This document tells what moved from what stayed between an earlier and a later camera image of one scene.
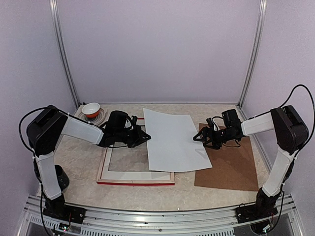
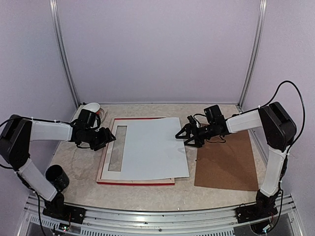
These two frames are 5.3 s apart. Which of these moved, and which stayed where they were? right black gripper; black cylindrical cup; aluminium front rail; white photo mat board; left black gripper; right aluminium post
Moved: left black gripper; white photo mat board; right black gripper
Stayed: aluminium front rail; right aluminium post; black cylindrical cup
